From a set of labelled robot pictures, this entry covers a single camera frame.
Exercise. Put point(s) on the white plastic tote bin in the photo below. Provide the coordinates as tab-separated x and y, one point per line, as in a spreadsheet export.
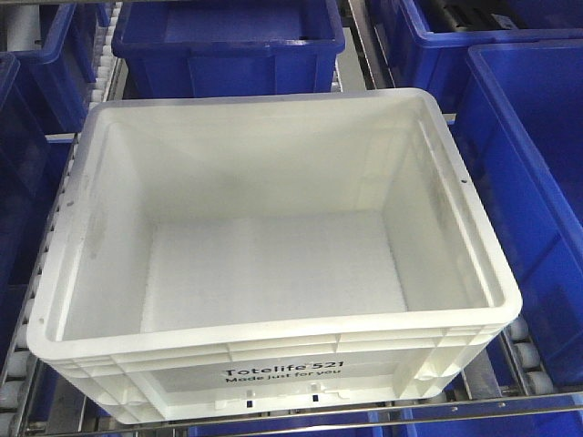
224	256

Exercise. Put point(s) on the blue bin behind tote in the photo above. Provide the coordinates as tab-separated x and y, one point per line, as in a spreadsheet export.
229	48

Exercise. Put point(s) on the blue bin right rear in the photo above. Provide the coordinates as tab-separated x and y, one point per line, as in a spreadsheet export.
426	42

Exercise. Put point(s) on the blue bin right front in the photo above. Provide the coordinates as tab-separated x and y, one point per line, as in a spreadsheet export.
519	130

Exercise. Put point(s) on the blue bin left front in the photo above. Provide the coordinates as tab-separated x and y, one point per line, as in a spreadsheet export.
30	176

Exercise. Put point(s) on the blue bin left rear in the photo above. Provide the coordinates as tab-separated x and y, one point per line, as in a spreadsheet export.
55	45

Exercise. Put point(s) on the metal guide rail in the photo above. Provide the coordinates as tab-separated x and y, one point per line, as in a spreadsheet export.
371	56

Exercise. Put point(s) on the right side roller rail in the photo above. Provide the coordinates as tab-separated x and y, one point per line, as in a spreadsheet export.
524	360

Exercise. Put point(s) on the roller rail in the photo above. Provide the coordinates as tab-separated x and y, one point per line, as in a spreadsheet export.
19	367
524	360

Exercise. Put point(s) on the left side roller rail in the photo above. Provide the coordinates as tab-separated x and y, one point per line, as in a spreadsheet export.
19	367

